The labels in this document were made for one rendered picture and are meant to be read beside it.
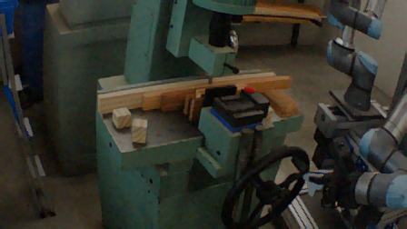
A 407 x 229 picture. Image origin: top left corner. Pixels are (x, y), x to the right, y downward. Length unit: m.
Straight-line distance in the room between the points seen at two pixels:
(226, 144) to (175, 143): 0.12
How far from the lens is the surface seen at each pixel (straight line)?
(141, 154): 0.97
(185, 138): 1.01
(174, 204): 1.15
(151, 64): 1.28
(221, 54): 1.09
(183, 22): 1.15
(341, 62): 1.64
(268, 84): 1.31
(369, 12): 1.31
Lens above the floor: 1.46
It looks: 30 degrees down
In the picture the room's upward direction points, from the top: 10 degrees clockwise
